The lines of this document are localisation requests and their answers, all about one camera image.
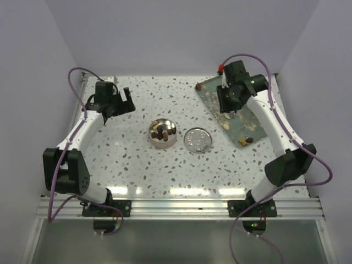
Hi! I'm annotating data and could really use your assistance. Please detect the round silver tin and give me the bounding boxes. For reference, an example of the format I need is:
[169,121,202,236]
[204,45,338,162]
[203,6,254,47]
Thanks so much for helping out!
[148,118,177,150]

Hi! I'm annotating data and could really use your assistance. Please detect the round silver tin lid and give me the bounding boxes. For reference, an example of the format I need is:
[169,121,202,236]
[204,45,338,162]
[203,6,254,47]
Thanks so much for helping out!
[184,127,212,153]

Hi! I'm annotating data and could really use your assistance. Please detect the metal tongs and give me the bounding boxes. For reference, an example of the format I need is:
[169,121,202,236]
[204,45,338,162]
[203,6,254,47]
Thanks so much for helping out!
[229,111,236,119]

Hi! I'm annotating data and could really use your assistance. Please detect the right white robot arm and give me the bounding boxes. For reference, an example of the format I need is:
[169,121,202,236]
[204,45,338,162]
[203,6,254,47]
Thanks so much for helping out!
[217,60,316,216]

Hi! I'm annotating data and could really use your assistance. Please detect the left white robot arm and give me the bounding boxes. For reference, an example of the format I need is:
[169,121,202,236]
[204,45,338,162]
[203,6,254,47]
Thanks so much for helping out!
[42,81,136,216]

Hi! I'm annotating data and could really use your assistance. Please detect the green floral metal tray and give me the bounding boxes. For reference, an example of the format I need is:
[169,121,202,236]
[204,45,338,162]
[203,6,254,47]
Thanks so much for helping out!
[195,76,267,148]

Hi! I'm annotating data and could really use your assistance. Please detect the chocolates at tray corner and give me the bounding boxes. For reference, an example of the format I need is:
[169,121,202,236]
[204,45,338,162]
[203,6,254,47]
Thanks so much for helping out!
[239,137,254,147]

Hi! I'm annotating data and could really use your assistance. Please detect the red cable connector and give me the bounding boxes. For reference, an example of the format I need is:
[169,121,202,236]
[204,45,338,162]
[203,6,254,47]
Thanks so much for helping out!
[217,64,224,75]

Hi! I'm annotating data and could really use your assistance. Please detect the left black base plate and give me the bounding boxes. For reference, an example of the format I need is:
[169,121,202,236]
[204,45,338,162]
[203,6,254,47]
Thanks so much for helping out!
[80,200,132,217]

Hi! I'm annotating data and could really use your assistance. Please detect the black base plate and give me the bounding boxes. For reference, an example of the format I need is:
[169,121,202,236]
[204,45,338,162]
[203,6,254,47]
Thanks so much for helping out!
[227,200,278,218]
[80,200,132,217]

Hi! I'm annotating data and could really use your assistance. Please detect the aluminium rail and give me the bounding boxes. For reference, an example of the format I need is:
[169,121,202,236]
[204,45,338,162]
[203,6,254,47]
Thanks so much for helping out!
[35,198,324,220]

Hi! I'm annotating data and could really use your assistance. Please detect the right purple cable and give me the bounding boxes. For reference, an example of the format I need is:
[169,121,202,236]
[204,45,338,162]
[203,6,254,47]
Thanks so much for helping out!
[222,53,333,264]

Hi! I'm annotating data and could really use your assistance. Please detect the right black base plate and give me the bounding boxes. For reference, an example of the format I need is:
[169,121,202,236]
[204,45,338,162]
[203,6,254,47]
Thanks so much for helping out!
[227,200,278,218]

